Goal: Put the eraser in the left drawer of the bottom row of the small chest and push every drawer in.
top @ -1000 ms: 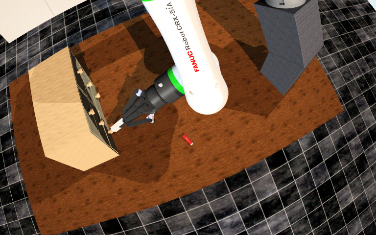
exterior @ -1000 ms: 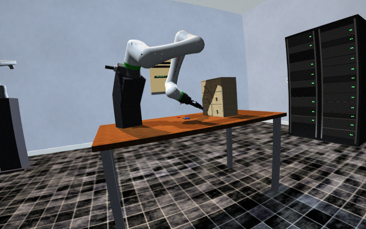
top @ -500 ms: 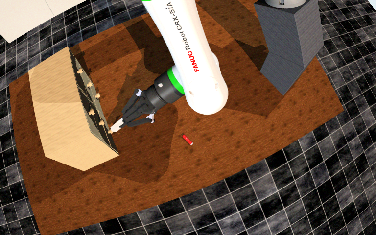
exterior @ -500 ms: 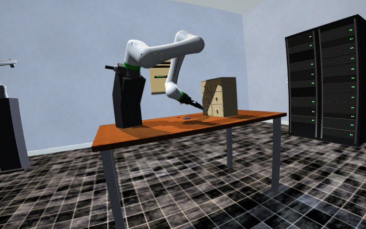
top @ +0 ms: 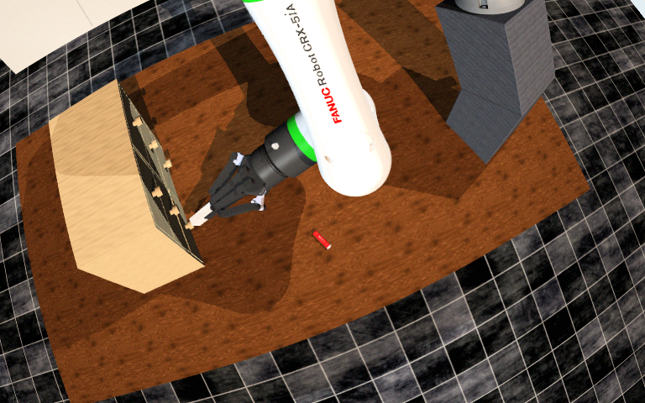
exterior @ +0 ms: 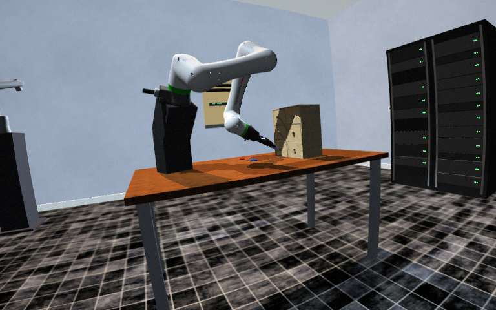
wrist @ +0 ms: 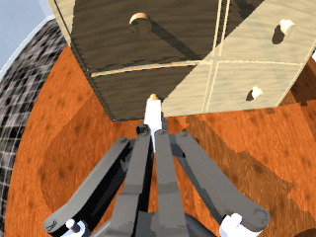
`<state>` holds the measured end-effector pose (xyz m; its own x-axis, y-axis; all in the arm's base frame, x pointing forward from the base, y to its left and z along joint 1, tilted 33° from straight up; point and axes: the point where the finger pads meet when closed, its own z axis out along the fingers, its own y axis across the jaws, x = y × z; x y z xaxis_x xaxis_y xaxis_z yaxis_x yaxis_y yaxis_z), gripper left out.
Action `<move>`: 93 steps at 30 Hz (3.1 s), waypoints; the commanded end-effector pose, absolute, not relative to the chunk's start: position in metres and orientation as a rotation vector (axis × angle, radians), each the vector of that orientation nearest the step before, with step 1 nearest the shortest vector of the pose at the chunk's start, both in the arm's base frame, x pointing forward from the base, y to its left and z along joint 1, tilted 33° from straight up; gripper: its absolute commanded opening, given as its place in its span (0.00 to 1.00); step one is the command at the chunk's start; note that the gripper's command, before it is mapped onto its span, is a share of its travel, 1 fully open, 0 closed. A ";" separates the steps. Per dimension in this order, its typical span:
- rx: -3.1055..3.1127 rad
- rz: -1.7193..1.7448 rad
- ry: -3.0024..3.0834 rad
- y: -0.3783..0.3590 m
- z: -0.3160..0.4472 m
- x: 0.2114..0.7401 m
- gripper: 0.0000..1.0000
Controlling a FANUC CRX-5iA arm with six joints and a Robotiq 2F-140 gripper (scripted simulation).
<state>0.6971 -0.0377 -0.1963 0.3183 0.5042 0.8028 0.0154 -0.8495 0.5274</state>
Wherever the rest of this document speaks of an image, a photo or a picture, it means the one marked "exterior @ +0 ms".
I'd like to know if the small wooden chest of drawers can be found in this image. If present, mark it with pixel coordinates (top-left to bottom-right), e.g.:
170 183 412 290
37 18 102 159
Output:
272 104 322 159

